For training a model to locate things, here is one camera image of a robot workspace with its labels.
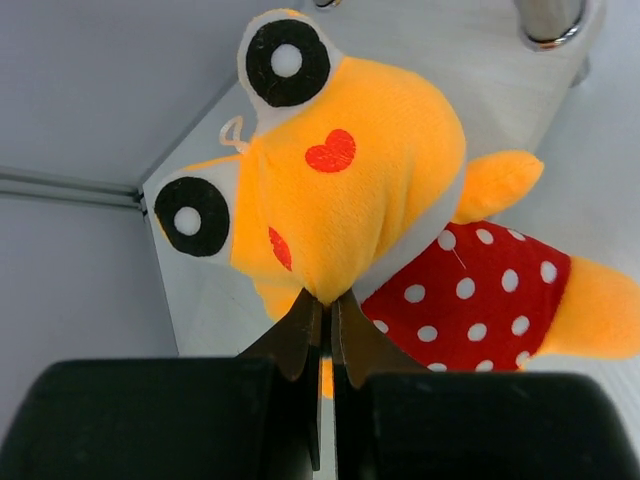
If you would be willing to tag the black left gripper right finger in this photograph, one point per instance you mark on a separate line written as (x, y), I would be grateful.
(397, 420)

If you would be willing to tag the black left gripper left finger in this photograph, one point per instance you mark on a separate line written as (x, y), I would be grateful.
(252, 416)

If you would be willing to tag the yellow plush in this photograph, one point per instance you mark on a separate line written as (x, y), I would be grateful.
(360, 200)

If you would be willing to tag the white two-tier shelf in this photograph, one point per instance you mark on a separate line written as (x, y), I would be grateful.
(400, 150)

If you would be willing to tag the left corner metal profile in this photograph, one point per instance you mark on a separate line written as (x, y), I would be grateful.
(21, 183)

